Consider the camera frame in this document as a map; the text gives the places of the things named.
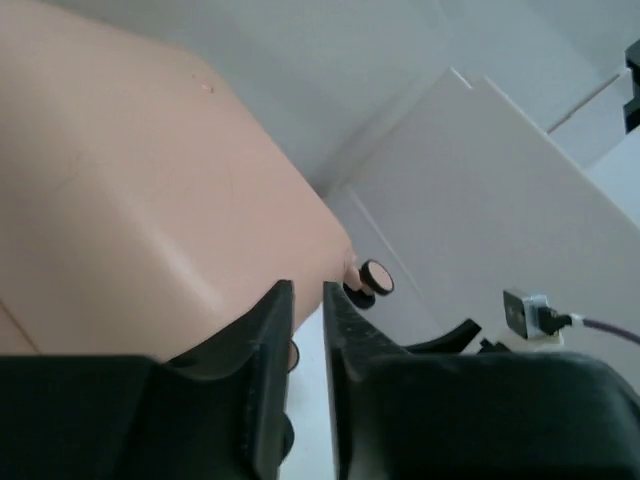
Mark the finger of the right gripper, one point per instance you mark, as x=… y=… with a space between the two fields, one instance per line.
x=453 y=342

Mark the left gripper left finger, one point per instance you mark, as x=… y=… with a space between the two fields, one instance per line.
x=215 y=412

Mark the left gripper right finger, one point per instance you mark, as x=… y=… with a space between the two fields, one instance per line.
x=431 y=413

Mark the pink hard-shell suitcase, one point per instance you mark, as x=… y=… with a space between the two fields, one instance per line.
x=143 y=208

